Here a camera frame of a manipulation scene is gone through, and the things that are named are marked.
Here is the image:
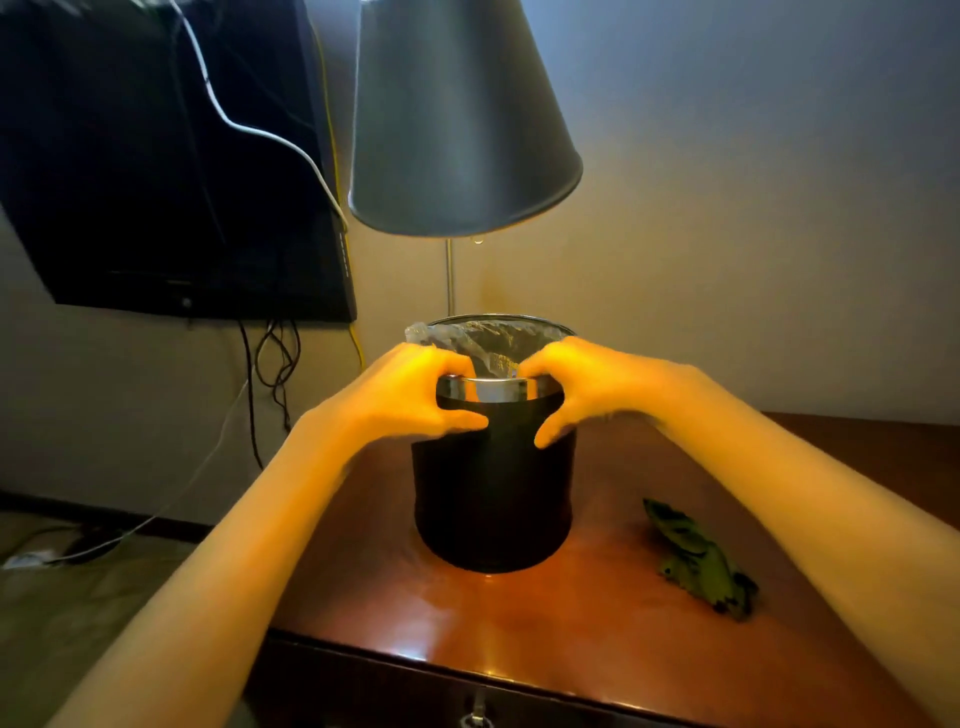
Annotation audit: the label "person's right hand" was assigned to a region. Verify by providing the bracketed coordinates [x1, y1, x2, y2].
[517, 335, 699, 450]

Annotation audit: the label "person's left hand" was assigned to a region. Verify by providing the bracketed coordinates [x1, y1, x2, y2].
[299, 342, 490, 451]

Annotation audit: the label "clear plastic bin liner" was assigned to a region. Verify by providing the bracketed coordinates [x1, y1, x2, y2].
[404, 318, 575, 380]

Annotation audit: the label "black metal trash bin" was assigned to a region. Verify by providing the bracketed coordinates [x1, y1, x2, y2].
[410, 313, 579, 575]

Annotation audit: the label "green cleaning cloth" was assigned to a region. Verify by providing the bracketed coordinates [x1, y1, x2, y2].
[642, 497, 760, 622]

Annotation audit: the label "person's left forearm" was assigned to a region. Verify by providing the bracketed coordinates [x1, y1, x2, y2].
[44, 412, 361, 728]

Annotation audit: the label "person's right forearm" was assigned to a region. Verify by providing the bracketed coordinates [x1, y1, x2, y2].
[652, 367, 960, 728]

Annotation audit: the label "brown wooden table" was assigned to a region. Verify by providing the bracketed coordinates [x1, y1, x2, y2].
[243, 410, 960, 728]

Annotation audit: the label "grey shade metal lamp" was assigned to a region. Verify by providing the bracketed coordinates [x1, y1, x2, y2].
[347, 0, 585, 318]

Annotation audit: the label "black television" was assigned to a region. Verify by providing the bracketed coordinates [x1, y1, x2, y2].
[0, 0, 358, 324]

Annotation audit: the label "black cables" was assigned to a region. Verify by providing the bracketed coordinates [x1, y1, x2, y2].
[238, 320, 303, 472]

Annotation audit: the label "white cable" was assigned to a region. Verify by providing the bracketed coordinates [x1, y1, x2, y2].
[44, 0, 351, 565]

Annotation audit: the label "metal ring drawer pull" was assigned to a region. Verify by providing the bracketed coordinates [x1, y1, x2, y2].
[458, 689, 495, 728]

